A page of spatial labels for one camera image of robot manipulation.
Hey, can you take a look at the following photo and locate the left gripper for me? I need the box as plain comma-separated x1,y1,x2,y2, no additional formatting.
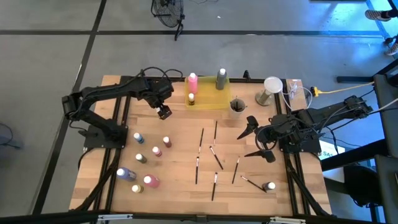
146,79,175,121

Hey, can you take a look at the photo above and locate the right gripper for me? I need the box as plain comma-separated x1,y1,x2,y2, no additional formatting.
236,116,298,163

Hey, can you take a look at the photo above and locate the large pink paint bottle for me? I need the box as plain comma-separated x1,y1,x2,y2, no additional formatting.
187,72,199,95

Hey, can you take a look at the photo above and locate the large grey paint bottle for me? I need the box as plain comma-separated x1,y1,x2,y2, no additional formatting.
215,68,228,91

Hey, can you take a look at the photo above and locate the large red paint bottle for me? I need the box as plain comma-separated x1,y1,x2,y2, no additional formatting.
142,174,161,189

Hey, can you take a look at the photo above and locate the large blue paint bottle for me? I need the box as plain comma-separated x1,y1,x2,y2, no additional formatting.
116,167,137,182

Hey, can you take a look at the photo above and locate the beige paper cup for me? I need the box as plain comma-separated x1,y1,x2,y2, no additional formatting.
229,97,248,118

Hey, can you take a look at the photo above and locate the translucent yellow plastic tray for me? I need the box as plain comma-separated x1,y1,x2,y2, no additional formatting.
185,75,233,110

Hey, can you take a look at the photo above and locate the white dome metal lamp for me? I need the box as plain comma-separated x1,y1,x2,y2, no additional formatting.
255,76,284,107

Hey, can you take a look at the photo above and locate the white green floor label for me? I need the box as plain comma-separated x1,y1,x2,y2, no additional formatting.
318,141,346,161

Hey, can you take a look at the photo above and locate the black floor fan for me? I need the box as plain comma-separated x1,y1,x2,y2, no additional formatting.
150,0,186,41

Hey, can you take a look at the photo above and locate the black office chair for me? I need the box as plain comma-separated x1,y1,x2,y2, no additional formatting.
343,163,379,208

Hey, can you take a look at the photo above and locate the person's shoe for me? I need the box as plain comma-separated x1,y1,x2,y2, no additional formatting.
364,9,392,22
384,37,398,57

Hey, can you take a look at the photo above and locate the black aluminium table frame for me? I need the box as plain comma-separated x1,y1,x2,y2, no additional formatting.
0,68,398,224

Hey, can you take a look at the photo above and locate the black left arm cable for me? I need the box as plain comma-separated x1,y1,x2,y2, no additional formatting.
136,66,184,82

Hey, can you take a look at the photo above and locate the white cable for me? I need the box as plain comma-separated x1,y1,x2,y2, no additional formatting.
281,80,313,114

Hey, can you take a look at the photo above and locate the yellow extension cord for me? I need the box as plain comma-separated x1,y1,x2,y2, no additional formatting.
312,81,376,97

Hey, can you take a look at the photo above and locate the silver aluminium bracket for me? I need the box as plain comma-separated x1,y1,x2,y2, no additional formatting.
98,213,133,222
269,217,307,224

